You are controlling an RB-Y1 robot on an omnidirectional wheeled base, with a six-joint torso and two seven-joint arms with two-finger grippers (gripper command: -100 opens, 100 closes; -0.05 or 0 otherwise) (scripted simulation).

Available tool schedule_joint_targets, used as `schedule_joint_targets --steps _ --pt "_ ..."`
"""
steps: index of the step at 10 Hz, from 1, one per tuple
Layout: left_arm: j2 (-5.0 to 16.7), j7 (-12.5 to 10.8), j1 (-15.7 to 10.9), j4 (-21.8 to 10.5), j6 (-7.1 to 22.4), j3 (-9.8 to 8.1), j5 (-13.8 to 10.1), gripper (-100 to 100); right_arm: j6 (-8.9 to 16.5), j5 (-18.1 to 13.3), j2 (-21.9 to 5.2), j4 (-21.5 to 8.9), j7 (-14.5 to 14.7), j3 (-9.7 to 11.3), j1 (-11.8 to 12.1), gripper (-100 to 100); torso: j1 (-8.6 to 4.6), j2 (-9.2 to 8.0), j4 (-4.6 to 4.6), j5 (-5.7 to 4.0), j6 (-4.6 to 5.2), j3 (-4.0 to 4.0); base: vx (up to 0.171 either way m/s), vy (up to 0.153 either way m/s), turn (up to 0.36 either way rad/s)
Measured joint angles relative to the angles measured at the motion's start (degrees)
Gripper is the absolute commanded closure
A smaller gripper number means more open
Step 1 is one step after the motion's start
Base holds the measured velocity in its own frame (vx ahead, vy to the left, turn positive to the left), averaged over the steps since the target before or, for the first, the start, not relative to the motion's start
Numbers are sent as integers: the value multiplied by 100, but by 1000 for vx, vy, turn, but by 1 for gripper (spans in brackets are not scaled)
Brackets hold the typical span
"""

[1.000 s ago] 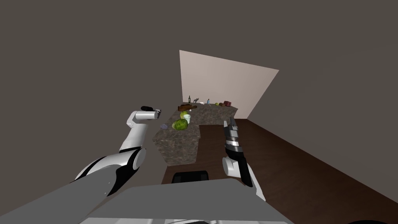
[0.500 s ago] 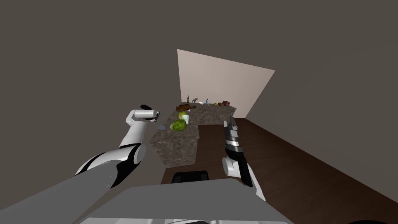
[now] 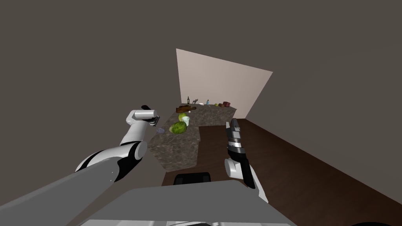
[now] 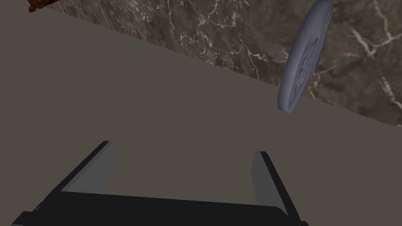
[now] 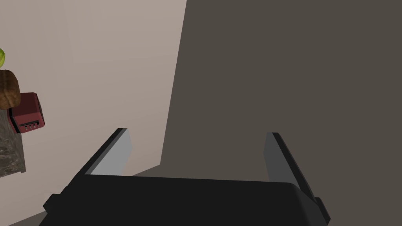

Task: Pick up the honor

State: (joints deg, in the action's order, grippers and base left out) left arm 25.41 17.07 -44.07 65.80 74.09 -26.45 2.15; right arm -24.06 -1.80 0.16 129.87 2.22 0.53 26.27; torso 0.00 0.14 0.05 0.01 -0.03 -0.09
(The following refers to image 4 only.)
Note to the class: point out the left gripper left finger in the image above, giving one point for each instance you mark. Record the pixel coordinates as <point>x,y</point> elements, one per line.
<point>91,171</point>

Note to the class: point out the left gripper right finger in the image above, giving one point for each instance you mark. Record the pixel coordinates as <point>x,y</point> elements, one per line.
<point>267,180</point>

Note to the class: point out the grey-blue embossed plate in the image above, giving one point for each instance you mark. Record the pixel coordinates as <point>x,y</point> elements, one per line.
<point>306,56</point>

